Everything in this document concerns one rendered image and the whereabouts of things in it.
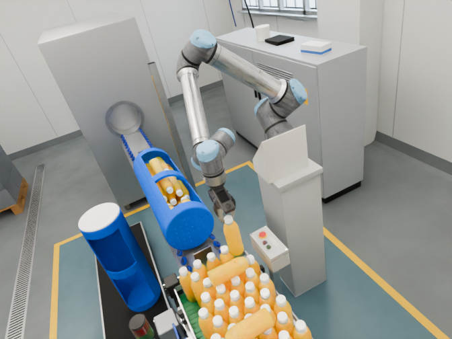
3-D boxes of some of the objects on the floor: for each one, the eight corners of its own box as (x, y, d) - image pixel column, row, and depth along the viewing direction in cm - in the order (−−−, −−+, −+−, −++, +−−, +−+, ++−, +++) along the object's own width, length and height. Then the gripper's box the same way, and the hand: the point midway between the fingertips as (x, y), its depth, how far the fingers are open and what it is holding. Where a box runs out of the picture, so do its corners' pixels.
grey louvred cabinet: (262, 122, 513) (247, 27, 435) (362, 185, 339) (367, 46, 261) (233, 134, 500) (211, 38, 422) (321, 206, 326) (313, 66, 248)
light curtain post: (203, 214, 355) (153, 61, 264) (205, 216, 350) (155, 62, 259) (198, 216, 353) (146, 63, 262) (200, 219, 349) (148, 64, 257)
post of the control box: (290, 350, 217) (272, 251, 163) (294, 356, 214) (276, 255, 160) (285, 354, 216) (265, 254, 162) (289, 359, 213) (269, 259, 159)
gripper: (222, 170, 137) (233, 207, 149) (199, 181, 134) (210, 218, 146) (232, 179, 130) (241, 217, 142) (206, 190, 127) (218, 229, 139)
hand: (228, 218), depth 141 cm, fingers closed on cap, 4 cm apart
